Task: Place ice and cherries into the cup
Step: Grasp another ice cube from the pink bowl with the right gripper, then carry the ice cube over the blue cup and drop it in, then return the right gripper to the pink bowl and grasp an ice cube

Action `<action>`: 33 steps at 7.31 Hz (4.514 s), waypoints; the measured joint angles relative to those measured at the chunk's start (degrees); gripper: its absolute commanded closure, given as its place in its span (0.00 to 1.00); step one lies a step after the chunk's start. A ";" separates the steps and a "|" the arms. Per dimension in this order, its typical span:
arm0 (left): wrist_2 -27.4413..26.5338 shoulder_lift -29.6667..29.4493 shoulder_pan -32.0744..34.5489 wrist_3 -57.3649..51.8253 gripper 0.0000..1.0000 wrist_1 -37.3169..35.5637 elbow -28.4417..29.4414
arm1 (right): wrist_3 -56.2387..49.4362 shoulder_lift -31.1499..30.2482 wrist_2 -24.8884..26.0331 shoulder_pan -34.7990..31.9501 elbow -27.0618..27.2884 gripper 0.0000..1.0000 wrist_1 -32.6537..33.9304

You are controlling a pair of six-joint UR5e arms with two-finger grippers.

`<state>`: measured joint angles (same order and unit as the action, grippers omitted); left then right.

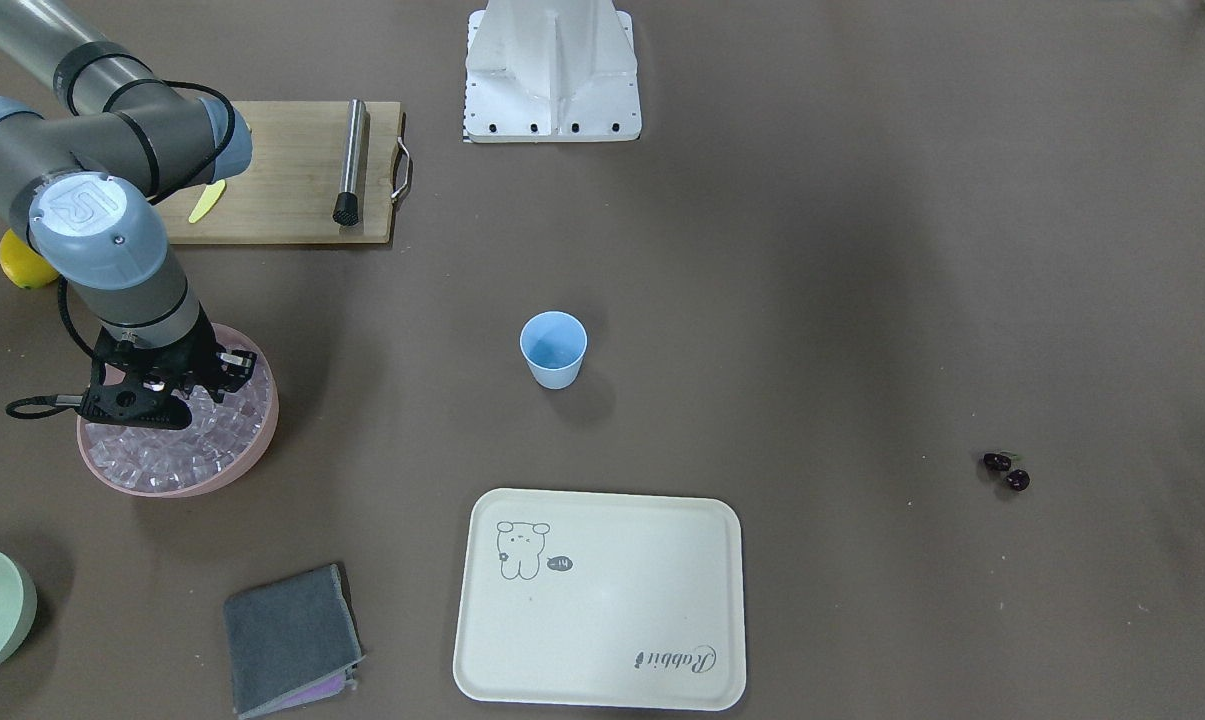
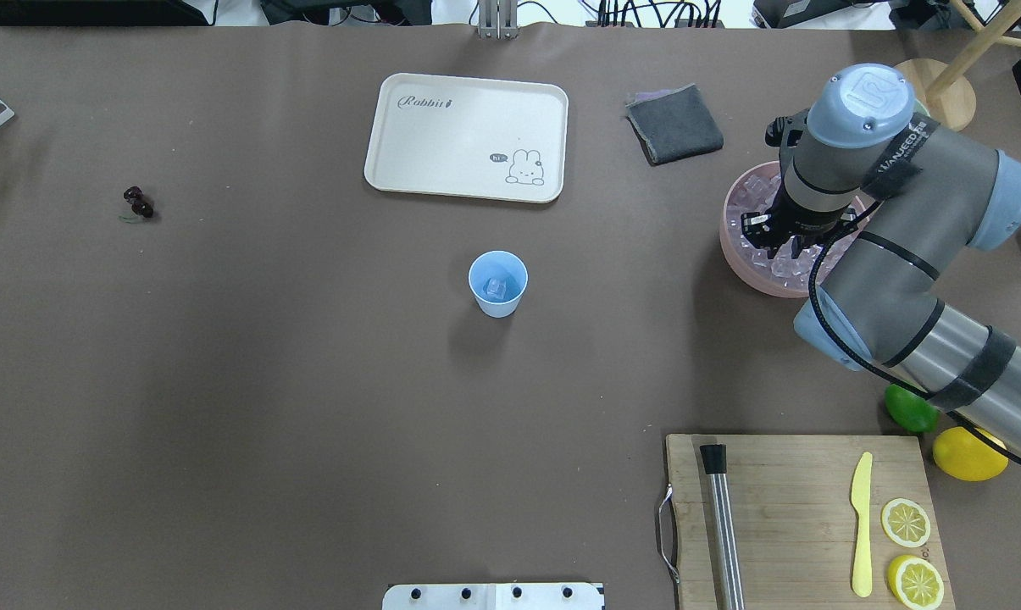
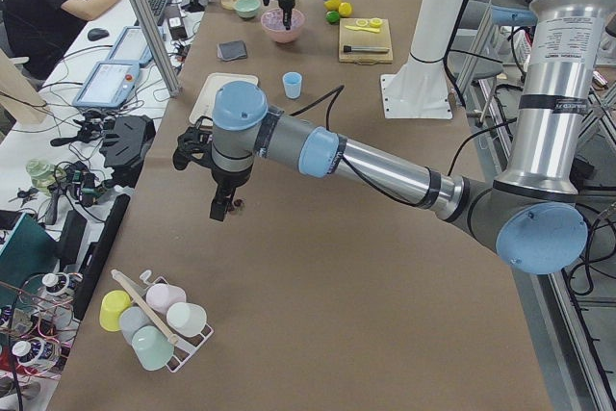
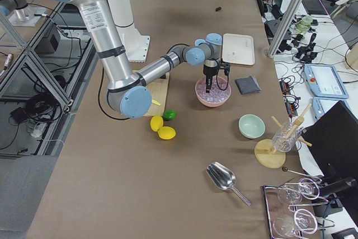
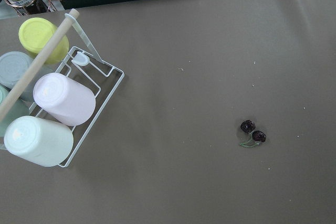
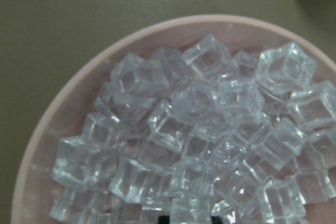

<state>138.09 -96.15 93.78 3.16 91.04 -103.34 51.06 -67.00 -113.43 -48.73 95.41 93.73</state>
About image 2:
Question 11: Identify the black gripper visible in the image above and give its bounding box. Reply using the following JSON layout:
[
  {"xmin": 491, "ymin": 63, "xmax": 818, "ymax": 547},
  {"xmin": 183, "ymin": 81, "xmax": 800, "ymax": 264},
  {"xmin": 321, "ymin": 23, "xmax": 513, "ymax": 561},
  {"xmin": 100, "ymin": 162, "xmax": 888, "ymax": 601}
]
[{"xmin": 759, "ymin": 182, "xmax": 857, "ymax": 260}]

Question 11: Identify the clear ice cube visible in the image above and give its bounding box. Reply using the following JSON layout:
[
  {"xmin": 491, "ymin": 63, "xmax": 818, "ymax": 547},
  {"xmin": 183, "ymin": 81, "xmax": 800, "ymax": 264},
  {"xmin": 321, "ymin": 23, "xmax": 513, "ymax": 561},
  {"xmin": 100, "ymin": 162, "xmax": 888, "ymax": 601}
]
[{"xmin": 480, "ymin": 277, "xmax": 511, "ymax": 302}]

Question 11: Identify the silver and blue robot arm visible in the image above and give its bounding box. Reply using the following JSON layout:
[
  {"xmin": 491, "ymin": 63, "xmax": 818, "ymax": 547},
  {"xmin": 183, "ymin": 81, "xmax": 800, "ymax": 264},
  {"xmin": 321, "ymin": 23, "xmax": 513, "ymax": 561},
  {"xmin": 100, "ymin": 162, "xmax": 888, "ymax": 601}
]
[{"xmin": 741, "ymin": 64, "xmax": 1021, "ymax": 464}]

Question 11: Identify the pink bowl of ice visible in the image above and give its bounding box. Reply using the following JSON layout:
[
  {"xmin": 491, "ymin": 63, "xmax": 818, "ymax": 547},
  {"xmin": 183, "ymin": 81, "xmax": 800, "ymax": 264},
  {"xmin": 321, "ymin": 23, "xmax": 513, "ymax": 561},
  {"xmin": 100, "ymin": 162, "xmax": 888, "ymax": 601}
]
[{"xmin": 719, "ymin": 159, "xmax": 871, "ymax": 299}]

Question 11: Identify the wooden cup tree stand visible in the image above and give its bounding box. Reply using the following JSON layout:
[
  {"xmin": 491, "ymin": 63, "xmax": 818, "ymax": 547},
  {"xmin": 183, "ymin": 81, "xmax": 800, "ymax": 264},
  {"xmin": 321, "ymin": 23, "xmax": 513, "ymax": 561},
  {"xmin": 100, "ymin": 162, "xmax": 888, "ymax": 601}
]
[{"xmin": 894, "ymin": 1, "xmax": 1021, "ymax": 131}]

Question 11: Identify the light blue plastic cup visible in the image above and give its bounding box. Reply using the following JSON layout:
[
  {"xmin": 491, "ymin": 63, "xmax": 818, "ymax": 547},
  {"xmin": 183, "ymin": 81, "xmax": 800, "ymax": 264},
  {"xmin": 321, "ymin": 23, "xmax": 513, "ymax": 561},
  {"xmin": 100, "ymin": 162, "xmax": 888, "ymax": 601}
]
[{"xmin": 467, "ymin": 251, "xmax": 530, "ymax": 318}]

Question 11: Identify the grey folded cloth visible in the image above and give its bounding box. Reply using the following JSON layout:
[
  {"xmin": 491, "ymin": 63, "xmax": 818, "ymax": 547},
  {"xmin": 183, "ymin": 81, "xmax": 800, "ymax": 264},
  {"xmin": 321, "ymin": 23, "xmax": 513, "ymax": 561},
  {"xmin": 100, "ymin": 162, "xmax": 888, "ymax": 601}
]
[{"xmin": 625, "ymin": 82, "xmax": 724, "ymax": 166}]

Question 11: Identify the green lime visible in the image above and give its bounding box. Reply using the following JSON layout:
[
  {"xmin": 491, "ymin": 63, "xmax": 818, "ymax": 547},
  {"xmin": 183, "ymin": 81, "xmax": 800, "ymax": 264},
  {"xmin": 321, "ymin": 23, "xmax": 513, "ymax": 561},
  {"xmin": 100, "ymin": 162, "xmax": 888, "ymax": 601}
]
[{"xmin": 885, "ymin": 385, "xmax": 941, "ymax": 434}]

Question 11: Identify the steel rod with black tip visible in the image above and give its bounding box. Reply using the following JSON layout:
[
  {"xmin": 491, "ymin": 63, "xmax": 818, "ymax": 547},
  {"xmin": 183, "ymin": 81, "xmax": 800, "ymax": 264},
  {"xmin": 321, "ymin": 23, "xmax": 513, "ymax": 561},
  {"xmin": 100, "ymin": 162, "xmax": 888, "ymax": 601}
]
[{"xmin": 699, "ymin": 443, "xmax": 746, "ymax": 609}]

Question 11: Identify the yellow plastic knife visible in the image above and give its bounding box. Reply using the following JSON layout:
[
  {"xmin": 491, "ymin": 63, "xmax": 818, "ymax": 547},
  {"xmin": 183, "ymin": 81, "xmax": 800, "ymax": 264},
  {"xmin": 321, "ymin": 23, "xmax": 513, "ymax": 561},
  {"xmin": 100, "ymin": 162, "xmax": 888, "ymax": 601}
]
[{"xmin": 850, "ymin": 452, "xmax": 874, "ymax": 598}]

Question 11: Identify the yellow lemon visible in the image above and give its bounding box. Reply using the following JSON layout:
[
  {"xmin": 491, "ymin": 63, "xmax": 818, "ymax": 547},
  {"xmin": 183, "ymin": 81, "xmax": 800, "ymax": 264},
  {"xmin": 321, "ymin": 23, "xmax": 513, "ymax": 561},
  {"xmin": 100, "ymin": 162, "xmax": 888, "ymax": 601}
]
[{"xmin": 932, "ymin": 426, "xmax": 1009, "ymax": 482}]

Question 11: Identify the wooden cutting board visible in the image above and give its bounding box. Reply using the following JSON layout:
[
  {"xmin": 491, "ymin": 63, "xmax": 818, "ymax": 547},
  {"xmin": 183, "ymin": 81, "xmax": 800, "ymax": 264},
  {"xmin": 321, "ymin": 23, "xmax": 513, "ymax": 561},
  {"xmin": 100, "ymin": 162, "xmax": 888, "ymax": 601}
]
[{"xmin": 665, "ymin": 434, "xmax": 935, "ymax": 609}]

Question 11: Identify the lemon slice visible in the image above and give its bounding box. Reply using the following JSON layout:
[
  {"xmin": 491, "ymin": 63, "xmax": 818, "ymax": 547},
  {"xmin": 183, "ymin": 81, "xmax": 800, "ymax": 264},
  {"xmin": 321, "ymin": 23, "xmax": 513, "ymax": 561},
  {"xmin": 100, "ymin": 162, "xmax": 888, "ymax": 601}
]
[
  {"xmin": 886, "ymin": 555, "xmax": 946, "ymax": 609},
  {"xmin": 880, "ymin": 497, "xmax": 932, "ymax": 549}
]

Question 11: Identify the cream rabbit tray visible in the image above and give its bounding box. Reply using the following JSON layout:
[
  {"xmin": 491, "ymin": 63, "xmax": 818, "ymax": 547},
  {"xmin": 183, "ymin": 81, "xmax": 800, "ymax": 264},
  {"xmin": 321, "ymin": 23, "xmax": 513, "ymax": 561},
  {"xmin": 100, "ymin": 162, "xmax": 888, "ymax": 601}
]
[{"xmin": 363, "ymin": 73, "xmax": 569, "ymax": 204}]

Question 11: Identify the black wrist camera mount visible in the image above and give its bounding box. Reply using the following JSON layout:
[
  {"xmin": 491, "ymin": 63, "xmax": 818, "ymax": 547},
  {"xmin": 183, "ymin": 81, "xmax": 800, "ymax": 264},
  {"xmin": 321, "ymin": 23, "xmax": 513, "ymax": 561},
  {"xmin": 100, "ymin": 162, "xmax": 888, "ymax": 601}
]
[{"xmin": 740, "ymin": 212, "xmax": 771, "ymax": 250}]

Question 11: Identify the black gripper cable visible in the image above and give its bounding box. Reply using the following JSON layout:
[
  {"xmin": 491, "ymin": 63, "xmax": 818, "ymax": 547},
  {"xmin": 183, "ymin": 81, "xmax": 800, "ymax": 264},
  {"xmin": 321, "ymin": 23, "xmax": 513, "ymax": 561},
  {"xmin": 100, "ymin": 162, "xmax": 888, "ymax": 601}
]
[{"xmin": 808, "ymin": 199, "xmax": 1021, "ymax": 471}]

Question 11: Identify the aluminium frame post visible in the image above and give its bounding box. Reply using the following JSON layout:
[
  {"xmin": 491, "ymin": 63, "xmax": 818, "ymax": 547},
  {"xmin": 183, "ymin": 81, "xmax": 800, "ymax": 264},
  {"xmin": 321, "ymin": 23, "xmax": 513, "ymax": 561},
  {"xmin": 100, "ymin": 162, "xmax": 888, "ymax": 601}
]
[{"xmin": 476, "ymin": 0, "xmax": 520, "ymax": 40}]

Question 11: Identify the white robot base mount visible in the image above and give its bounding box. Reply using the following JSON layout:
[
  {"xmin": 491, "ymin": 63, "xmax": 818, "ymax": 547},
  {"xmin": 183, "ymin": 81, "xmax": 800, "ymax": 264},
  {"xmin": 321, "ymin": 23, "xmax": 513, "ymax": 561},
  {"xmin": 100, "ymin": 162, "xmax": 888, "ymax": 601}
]
[{"xmin": 381, "ymin": 582, "xmax": 607, "ymax": 609}]

